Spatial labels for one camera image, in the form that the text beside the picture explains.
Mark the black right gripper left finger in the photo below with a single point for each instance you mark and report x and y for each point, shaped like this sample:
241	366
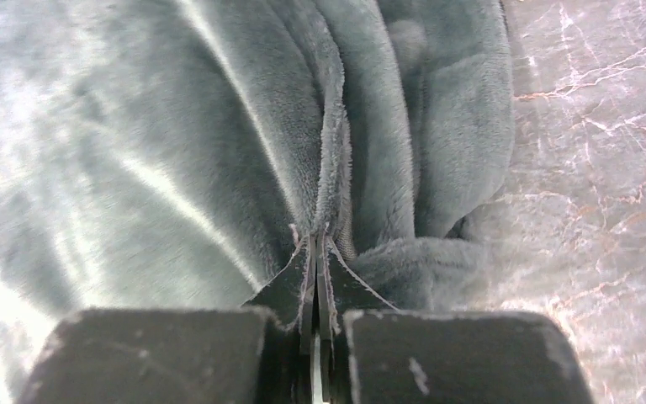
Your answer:
258	353

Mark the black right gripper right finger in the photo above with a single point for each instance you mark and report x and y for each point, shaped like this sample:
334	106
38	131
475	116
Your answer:
384	339

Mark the zebra and grey pillowcase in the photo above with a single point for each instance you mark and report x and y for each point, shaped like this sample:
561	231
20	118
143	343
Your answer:
158	154

